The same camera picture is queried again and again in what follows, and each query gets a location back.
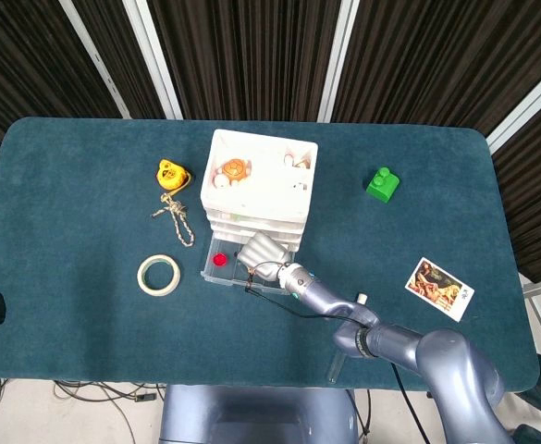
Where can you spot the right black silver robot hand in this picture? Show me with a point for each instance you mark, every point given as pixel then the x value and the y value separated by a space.
pixel 263 254

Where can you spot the clear drawer with red ball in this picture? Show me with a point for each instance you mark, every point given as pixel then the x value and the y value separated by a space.
pixel 219 277

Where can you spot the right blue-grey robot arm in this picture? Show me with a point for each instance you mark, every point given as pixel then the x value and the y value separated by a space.
pixel 436 356

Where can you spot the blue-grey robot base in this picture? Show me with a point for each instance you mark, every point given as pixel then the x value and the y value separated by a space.
pixel 251 416

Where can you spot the clear drawer without marker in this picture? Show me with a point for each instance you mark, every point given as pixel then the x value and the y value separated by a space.
pixel 251 230

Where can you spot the clear drawer with marker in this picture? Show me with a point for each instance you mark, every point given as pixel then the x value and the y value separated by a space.
pixel 261 217

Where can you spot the white plastic drawer cabinet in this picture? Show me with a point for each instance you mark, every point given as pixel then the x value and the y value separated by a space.
pixel 261 194

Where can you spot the orange turtle toy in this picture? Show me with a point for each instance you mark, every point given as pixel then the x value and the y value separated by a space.
pixel 233 168

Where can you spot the green toy building block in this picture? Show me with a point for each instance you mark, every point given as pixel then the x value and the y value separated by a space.
pixel 381 187

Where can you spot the red ball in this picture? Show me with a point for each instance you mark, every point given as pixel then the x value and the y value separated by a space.
pixel 219 260

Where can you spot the tiny white item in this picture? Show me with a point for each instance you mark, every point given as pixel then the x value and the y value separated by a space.
pixel 300 186

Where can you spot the teal table cloth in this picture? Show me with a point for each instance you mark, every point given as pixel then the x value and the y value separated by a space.
pixel 89 324

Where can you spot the yellow tape measure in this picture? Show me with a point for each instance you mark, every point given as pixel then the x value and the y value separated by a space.
pixel 170 175

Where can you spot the beige masking tape roll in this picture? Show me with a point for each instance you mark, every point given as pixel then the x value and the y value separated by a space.
pixel 143 282

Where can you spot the clear test tube white cap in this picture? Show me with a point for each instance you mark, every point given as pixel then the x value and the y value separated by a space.
pixel 335 367

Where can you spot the picture card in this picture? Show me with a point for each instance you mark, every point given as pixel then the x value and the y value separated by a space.
pixel 438 289

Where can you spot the black power adapter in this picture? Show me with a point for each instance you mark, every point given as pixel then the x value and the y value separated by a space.
pixel 144 397

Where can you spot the white frame post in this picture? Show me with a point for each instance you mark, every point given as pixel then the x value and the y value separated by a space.
pixel 529 102
pixel 96 60
pixel 154 60
pixel 337 60

